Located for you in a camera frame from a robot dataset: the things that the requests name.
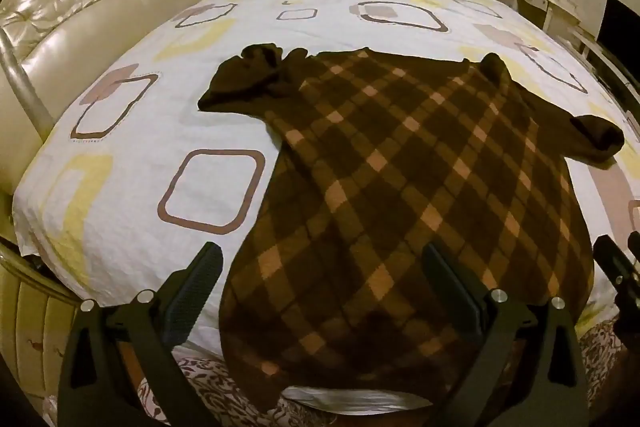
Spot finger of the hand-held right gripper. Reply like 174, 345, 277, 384
593, 234, 640, 303

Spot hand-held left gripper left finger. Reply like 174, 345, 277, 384
57, 241, 224, 427

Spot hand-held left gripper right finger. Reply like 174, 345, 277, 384
421, 243, 591, 427

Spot brown plaid sweater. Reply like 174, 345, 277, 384
197, 43, 626, 413

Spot brown floral cloth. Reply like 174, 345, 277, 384
135, 322, 631, 427

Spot white satin cloth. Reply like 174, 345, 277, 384
280, 384, 436, 414

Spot white patterned bed sheet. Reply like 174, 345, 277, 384
12, 0, 640, 348

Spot black monitor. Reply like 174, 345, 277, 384
597, 0, 640, 58

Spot cream tufted headboard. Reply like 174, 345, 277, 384
0, 0, 233, 195

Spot cream padded bed frame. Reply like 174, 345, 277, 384
0, 227, 86, 408

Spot silver metal rail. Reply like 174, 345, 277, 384
0, 27, 56, 132
570, 27, 640, 118

